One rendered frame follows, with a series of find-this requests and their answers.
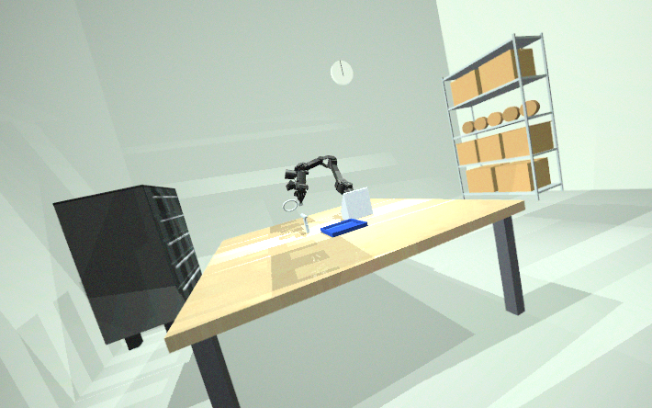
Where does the blue tray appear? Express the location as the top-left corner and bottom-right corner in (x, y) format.
(320, 219), (368, 237)

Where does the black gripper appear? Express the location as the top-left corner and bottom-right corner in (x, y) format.
(294, 178), (309, 204)

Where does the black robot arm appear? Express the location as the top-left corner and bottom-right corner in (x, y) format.
(285, 155), (354, 194)

